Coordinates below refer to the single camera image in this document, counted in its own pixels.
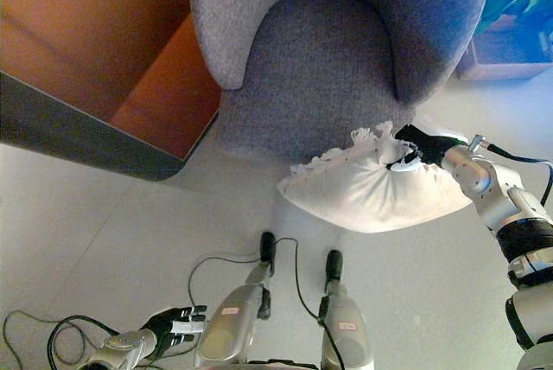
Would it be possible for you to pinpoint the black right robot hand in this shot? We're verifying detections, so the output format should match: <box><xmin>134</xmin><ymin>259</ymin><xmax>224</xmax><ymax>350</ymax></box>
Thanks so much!
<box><xmin>387</xmin><ymin>124</ymin><xmax>464</xmax><ymax>171</ymax></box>

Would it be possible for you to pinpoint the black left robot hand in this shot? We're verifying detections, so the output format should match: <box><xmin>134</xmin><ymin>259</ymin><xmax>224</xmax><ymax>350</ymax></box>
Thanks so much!
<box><xmin>138</xmin><ymin>305</ymin><xmax>208</xmax><ymax>357</ymax></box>

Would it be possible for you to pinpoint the white fringed pillow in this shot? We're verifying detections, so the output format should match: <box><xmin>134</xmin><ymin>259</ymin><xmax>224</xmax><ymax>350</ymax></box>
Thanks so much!
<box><xmin>276</xmin><ymin>120</ymin><xmax>474</xmax><ymax>234</ymax></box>

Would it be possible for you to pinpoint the silver left robot leg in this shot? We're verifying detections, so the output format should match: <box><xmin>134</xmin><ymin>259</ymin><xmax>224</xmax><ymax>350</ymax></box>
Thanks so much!
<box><xmin>193</xmin><ymin>260</ymin><xmax>274</xmax><ymax>369</ymax></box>

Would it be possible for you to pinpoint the silver robot leg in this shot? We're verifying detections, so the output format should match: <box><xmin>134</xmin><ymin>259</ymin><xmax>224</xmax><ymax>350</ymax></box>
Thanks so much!
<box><xmin>318</xmin><ymin>279</ymin><xmax>374</xmax><ymax>370</ymax></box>
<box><xmin>193</xmin><ymin>260</ymin><xmax>274</xmax><ymax>369</ymax></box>

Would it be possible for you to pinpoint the wooden planter box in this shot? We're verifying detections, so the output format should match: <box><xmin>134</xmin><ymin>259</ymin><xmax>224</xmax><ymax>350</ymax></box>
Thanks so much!
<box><xmin>456</xmin><ymin>14</ymin><xmax>553</xmax><ymax>82</ymax></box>

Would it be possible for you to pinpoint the black left robot foot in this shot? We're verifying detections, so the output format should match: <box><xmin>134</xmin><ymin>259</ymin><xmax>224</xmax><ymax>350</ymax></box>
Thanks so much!
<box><xmin>259</xmin><ymin>231</ymin><xmax>277</xmax><ymax>277</ymax></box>

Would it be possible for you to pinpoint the black robot foot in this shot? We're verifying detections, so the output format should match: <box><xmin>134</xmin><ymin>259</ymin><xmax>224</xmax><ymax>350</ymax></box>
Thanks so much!
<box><xmin>259</xmin><ymin>231</ymin><xmax>277</xmax><ymax>277</ymax></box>
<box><xmin>324</xmin><ymin>249</ymin><xmax>344</xmax><ymax>285</ymax></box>

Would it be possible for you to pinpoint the grey fabric tub armchair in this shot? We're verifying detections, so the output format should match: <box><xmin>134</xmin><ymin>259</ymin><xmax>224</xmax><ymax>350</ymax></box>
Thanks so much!
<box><xmin>188</xmin><ymin>0</ymin><xmax>505</xmax><ymax>164</ymax></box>

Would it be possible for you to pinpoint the black right robot foot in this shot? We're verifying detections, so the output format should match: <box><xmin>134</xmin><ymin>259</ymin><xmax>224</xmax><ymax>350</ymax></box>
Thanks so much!
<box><xmin>324</xmin><ymin>249</ymin><xmax>344</xmax><ymax>285</ymax></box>

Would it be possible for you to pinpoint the silver right robot leg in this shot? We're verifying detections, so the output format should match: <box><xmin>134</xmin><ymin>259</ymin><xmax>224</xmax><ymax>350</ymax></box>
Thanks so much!
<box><xmin>318</xmin><ymin>279</ymin><xmax>374</xmax><ymax>370</ymax></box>

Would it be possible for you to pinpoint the wooden cabinet with dark edge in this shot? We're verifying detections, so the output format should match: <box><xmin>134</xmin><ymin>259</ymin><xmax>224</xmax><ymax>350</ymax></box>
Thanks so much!
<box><xmin>0</xmin><ymin>13</ymin><xmax>224</xmax><ymax>183</ymax></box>

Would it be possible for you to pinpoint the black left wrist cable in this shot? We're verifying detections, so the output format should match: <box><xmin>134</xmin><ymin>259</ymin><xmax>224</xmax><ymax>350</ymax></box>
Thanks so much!
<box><xmin>1</xmin><ymin>309</ymin><xmax>120</xmax><ymax>370</ymax></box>

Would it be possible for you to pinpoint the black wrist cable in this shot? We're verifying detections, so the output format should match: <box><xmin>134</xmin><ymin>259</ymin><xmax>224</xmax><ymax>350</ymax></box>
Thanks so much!
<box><xmin>480</xmin><ymin>139</ymin><xmax>553</xmax><ymax>207</ymax></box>
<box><xmin>1</xmin><ymin>309</ymin><xmax>120</xmax><ymax>370</ymax></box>

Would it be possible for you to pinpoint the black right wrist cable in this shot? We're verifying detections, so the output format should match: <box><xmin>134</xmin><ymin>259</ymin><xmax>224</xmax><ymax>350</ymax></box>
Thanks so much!
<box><xmin>480</xmin><ymin>139</ymin><xmax>553</xmax><ymax>207</ymax></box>

